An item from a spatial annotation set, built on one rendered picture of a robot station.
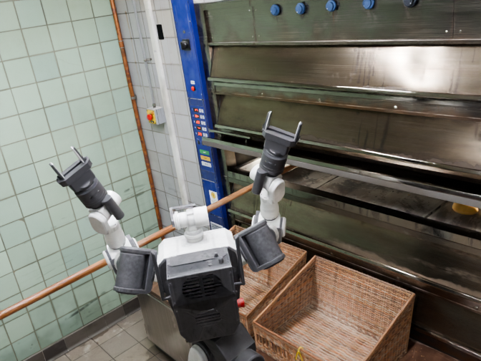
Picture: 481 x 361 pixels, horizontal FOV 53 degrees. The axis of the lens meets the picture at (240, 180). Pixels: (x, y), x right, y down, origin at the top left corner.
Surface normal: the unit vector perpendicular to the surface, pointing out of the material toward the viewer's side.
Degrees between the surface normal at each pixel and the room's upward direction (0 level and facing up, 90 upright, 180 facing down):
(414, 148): 70
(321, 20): 90
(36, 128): 90
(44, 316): 90
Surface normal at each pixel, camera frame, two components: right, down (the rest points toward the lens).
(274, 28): -0.73, 0.34
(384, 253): -0.73, 0.00
